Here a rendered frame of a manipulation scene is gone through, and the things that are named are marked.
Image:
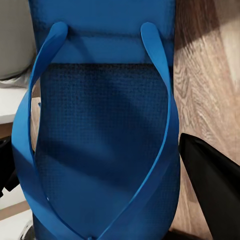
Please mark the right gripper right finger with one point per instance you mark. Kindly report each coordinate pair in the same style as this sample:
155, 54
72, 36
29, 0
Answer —
216, 182

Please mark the bed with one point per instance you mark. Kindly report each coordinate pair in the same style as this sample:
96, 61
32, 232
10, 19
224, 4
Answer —
17, 45

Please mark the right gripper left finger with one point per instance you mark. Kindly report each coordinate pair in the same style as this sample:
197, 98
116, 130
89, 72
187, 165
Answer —
7, 164

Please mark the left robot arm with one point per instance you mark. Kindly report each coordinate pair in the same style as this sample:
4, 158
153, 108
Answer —
12, 183

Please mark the sandal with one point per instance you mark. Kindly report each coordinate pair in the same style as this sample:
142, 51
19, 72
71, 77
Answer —
106, 164

